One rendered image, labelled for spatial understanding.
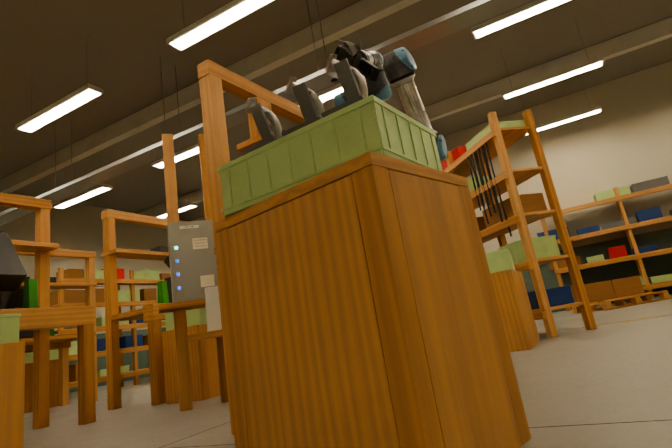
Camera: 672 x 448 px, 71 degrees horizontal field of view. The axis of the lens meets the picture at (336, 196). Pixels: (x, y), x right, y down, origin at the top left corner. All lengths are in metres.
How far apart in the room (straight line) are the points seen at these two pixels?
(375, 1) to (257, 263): 5.70
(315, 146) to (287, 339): 0.54
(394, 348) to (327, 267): 0.27
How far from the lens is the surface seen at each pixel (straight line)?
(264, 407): 1.47
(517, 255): 5.15
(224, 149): 2.63
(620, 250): 10.84
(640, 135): 11.83
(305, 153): 1.37
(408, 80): 2.15
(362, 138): 1.27
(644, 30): 10.35
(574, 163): 11.67
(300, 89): 1.53
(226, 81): 2.88
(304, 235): 1.30
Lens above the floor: 0.38
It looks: 16 degrees up
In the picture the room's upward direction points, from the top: 10 degrees counter-clockwise
